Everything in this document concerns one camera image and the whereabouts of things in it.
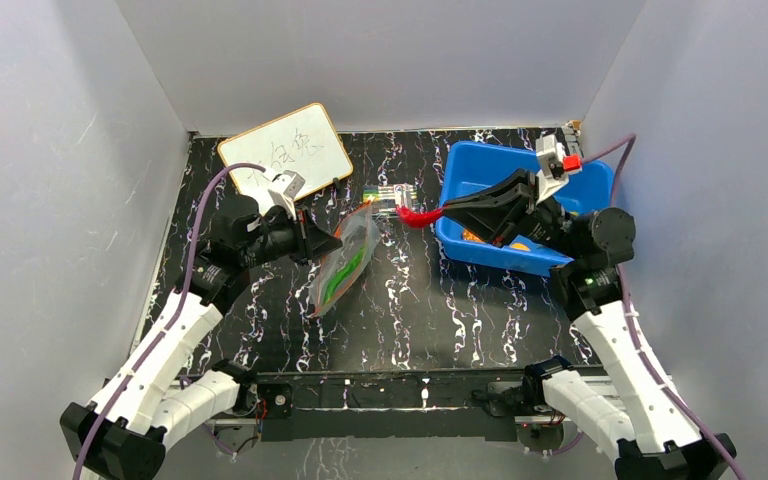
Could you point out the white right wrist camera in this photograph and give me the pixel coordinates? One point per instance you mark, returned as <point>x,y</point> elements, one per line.
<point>555,166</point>

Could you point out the green vegetable toy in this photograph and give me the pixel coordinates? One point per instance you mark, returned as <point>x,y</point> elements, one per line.
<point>341,278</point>

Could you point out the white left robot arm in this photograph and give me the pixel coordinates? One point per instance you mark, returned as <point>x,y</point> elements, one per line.
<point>126,429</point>

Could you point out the clear zip top bag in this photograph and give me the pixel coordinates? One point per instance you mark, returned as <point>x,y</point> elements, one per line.
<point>356,229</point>

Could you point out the red chili pepper toy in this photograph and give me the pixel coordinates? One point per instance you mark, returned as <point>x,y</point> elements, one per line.
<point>417,220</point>

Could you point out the yellow framed whiteboard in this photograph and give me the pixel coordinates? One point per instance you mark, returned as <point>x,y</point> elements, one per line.
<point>304,141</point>

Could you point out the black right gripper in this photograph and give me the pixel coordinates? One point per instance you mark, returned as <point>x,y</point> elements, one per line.
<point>529,206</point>

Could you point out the marker pen pack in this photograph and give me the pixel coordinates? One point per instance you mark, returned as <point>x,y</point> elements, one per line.
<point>387,200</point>

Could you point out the blue plastic bin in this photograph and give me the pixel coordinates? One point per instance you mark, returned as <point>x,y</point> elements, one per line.
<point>471,167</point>

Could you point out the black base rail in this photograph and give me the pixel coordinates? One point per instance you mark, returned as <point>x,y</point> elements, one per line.
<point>493,404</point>

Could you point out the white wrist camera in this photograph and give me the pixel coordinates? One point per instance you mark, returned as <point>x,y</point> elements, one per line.
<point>555,166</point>
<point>281,191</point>

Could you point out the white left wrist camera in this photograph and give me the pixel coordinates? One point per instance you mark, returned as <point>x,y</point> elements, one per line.
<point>281,191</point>

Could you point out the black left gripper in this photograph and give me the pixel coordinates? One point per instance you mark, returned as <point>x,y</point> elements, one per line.
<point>317,241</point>

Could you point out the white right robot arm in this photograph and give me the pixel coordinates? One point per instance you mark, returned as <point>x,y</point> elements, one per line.
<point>651,433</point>

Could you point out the orange crinkled food toy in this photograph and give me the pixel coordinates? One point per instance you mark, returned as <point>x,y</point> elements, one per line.
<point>469,236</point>

